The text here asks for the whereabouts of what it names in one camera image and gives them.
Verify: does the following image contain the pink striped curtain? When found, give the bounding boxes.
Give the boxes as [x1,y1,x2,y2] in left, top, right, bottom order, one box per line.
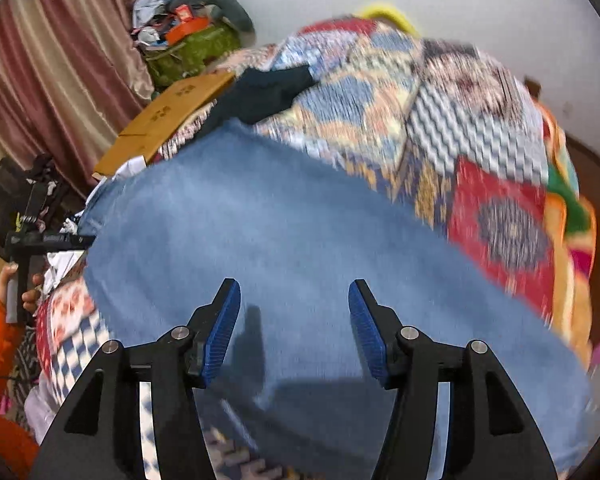
[0,0,154,195]

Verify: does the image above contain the dark folded garment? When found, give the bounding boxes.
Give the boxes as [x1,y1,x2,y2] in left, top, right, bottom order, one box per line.
[193,65,316,141]

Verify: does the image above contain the pile of clothes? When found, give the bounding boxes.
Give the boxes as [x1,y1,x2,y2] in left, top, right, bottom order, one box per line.
[131,0,175,49]

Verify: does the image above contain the green fabric storage bag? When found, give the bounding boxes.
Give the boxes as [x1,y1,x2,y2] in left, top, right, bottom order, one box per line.
[143,25,242,90]

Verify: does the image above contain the blue denim jeans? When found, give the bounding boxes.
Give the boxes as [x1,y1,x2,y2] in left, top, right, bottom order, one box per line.
[84,122,590,479]

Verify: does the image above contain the colourful fleece blanket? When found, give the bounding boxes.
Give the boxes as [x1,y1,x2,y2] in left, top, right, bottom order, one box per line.
[534,102,597,368]

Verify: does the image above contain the orange box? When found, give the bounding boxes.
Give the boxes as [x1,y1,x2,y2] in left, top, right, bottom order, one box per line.
[164,16,211,46]

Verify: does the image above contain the yellow plush pillow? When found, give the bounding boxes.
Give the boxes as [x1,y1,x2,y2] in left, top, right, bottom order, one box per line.
[354,2,420,37]

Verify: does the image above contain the person left hand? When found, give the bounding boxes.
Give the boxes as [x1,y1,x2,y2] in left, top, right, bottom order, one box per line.
[0,262,45,317]

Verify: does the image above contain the wooden bamboo lap desk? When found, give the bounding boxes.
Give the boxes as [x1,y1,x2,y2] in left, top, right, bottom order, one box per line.
[93,70,235,180]

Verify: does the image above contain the wooden bed post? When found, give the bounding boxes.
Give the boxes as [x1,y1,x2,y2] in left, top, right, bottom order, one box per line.
[524,77,542,100]

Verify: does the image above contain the orange sleeve left forearm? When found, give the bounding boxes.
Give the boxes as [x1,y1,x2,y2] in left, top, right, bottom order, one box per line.
[0,300,38,479]

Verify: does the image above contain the colourful patchwork quilt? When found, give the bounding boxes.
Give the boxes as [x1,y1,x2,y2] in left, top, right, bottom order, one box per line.
[34,15,556,480]

